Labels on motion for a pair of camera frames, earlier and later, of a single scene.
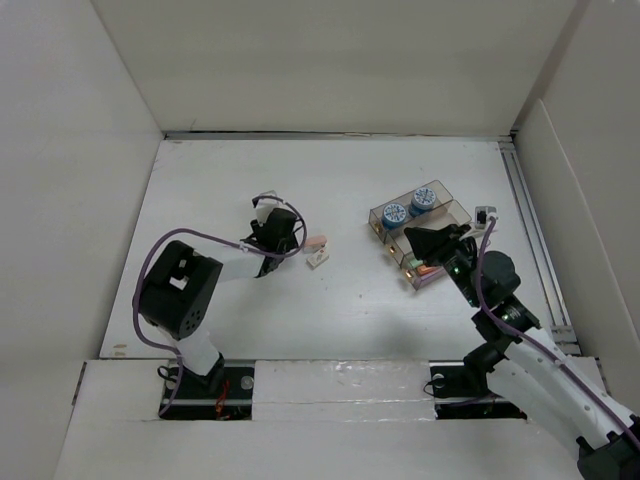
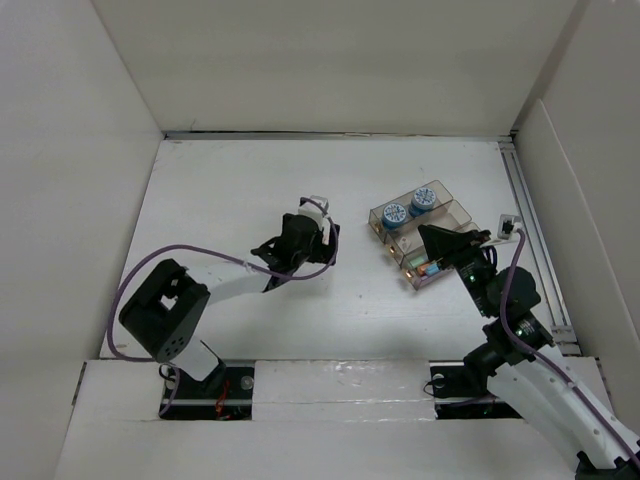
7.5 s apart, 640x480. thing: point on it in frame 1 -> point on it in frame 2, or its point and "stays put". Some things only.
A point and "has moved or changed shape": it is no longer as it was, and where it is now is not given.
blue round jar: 422,201 stays put
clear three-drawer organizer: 429,206 stays put
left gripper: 289,244 -> 322,252
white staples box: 316,260 has moved or changed shape
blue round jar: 394,214 stays put
